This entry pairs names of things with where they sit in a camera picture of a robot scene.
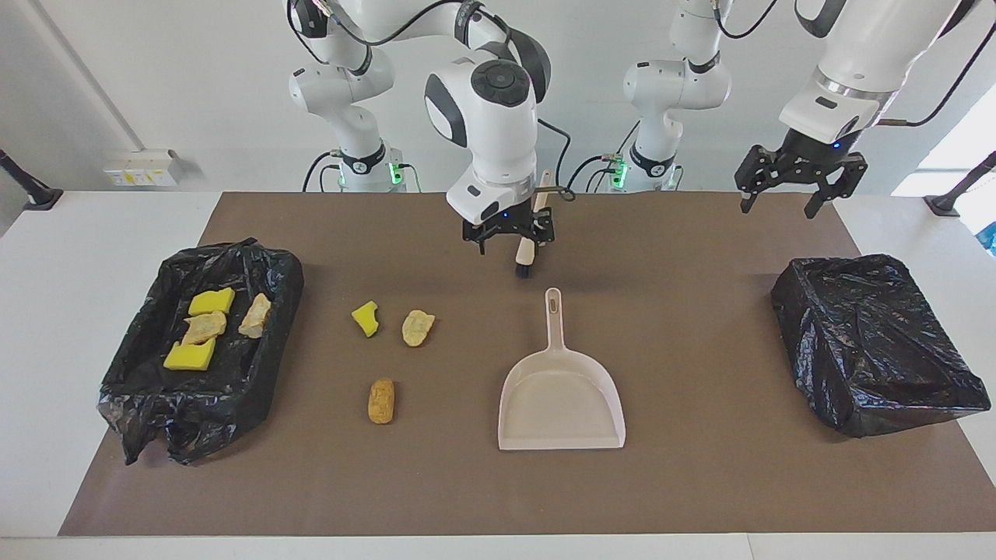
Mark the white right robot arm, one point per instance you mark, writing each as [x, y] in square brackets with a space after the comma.
[490, 117]

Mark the white wall outlet box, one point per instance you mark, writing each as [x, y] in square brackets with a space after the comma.
[144, 167]

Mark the bin covered black bag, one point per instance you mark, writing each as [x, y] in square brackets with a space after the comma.
[871, 342]

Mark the beige plastic dustpan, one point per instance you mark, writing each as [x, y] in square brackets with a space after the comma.
[560, 404]

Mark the black pole stand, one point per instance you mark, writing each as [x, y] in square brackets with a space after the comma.
[945, 206]
[43, 198]

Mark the brown oblong bread roll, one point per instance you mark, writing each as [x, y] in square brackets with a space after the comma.
[381, 401]

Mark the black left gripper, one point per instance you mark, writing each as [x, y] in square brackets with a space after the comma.
[817, 152]

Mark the yellow blocky sponge piece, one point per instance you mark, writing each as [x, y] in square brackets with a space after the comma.
[212, 301]

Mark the yellow notched sponge piece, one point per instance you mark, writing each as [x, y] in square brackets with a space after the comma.
[191, 356]

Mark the brown table mat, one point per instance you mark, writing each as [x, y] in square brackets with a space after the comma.
[700, 467]

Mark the open bin black bag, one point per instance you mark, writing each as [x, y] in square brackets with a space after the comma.
[156, 397]

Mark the beige brush black bristles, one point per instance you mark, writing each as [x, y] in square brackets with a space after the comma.
[527, 250]

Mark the beige food piece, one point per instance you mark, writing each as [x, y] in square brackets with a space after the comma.
[418, 328]

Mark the orange striped food piece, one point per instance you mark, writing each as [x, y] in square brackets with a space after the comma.
[255, 315]

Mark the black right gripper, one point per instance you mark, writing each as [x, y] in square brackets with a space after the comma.
[498, 225]

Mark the yellow wedge sponge piece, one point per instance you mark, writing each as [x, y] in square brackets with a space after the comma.
[364, 319]

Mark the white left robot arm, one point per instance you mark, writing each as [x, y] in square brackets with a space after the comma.
[871, 47]

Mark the blue object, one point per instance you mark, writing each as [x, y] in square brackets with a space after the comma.
[990, 237]

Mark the pale translucent piece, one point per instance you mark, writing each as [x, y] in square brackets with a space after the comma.
[204, 328]

